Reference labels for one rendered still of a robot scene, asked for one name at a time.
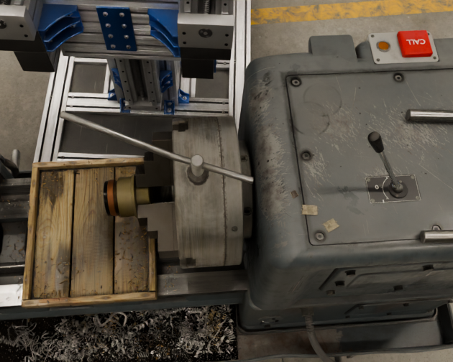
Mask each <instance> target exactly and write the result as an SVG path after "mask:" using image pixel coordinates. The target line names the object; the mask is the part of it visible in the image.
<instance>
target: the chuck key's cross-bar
mask: <svg viewBox="0 0 453 362"><path fill-rule="evenodd" d="M60 118H62V119H65V120H67V121H71V122H73V123H75V124H78V125H81V126H84V127H86V128H89V129H92V130H94V131H97V132H100V133H102V134H105V135H107V136H110V137H113V138H115V139H118V140H121V141H124V142H126V143H128V144H132V145H134V146H136V147H139V148H142V149H145V150H147V151H150V152H153V153H156V154H159V155H161V156H163V157H166V158H168V159H172V160H175V161H177V162H182V163H184V164H189V165H191V158H189V157H185V156H182V155H179V154H176V153H173V152H169V151H168V150H165V149H162V148H159V147H156V146H154V145H152V144H148V143H147V142H144V141H141V140H139V139H135V138H133V137H131V136H127V135H126V134H122V133H120V132H118V131H115V130H112V129H109V128H106V127H105V126H102V125H99V124H96V123H94V122H91V121H88V120H85V119H82V118H81V117H78V116H75V115H73V114H70V113H67V112H64V111H61V113H60ZM202 169H203V170H208V171H210V172H215V173H217V174H220V175H224V176H227V177H231V178H234V179H236V180H241V181H243V182H248V183H250V184H252V183H253V180H254V177H251V176H248V175H244V174H242V173H238V172H235V171H231V170H228V169H225V168H222V167H218V166H215V165H212V164H209V163H205V162H204V163H203V167H202Z"/></svg>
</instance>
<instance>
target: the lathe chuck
mask: <svg viewBox="0 0 453 362"><path fill-rule="evenodd" d="M180 123H185V124H187V125H188V130H186V131H182V132H178V130H173V131H172V142H173V153H176V154H179V155H182V156H185V157H189V158H191V157H192V156H193V155H195V154H199V155H201V156H202V157H203V162H205V163H209V164H212V165H215V166H218V167H222V161H221V145H220V138H219V127H218V122H217V119H216V117H215V116H208V117H192V118H176V119H173V120H172V125H175V124H180ZM190 169H191V165H189V164H184V163H182V162H177V161H175V160H173V179H174V193H175V217H176V228H177V239H178V255H179V259H180V260H184V259H186V258H193V259H195V263H193V264H181V263H180V267H181V269H187V268H199V267H210V266H223V265H224V264H225V253H226V235H225V210H224V183H223V175H220V174H217V173H215V172H210V171H208V170H207V177H206V179H205V180H204V181H203V182H194V181H193V180H192V179H191V178H190V177H189V171H190Z"/></svg>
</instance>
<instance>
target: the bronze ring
mask: <svg viewBox="0 0 453 362"><path fill-rule="evenodd" d="M146 204H147V205H148V204H153V201H152V187H137V186H136V179H135V174H133V175H132V176H131V177H119V178H118V180H117V181H116V180H109V181H105V183H104V206H105V210H106V214H107V215H108V216H111V215H112V216H117V215H119V214H120V216H121V217H130V216H135V217H136V218H137V206H138V205H146Z"/></svg>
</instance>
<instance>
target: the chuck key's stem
mask: <svg viewBox="0 0 453 362"><path fill-rule="evenodd" d="M202 167H203V157H202V156H201V155H199V154H195V155H193V156H192V157H191V171H192V173H193V176H195V177H199V178H201V176H202V174H203V171H204V170H203V169H202Z"/></svg>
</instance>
